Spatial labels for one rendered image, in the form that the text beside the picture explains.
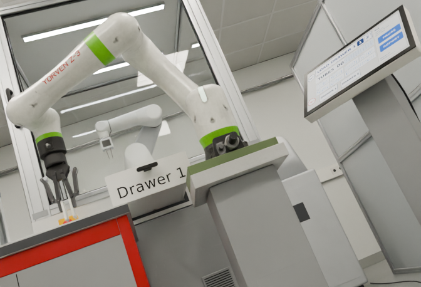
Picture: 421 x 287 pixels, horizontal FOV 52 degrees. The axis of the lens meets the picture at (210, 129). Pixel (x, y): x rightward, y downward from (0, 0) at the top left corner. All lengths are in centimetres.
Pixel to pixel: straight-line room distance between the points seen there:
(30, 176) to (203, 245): 76
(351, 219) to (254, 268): 422
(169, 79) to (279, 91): 414
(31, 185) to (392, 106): 148
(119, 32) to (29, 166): 74
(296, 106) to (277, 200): 441
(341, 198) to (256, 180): 418
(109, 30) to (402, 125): 115
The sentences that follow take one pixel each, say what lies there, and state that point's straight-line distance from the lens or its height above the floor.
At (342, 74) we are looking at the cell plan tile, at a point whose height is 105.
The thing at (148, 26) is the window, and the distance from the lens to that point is 219.
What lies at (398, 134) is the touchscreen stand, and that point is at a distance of 183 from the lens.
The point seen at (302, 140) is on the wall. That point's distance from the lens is 543.
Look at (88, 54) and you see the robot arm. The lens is 148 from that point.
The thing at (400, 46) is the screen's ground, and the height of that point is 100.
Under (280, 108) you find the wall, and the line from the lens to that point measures 553.
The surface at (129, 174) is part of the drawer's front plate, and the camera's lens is 149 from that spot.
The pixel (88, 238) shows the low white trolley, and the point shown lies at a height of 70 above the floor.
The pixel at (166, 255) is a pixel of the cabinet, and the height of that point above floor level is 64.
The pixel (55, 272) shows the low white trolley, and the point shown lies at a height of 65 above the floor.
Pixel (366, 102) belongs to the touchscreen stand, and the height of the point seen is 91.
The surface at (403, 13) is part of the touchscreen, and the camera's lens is 192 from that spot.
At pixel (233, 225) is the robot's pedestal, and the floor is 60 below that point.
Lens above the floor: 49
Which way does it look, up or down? 18 degrees up
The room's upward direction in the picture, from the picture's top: 22 degrees counter-clockwise
